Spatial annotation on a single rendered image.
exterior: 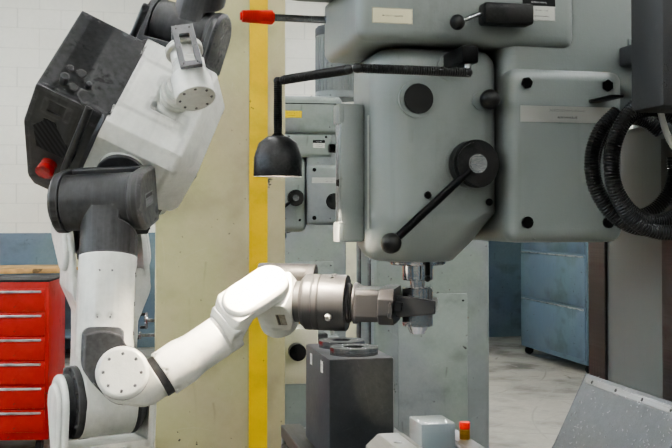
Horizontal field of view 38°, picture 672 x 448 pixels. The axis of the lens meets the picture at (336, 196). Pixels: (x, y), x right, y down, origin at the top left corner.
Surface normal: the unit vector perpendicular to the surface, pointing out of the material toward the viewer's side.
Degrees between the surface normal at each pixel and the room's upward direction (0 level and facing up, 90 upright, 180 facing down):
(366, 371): 90
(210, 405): 90
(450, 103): 90
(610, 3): 90
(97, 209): 74
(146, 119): 59
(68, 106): 138
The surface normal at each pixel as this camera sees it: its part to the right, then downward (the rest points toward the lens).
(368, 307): -0.18, -0.02
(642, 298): -0.97, 0.00
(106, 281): 0.18, -0.27
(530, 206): 0.22, -0.02
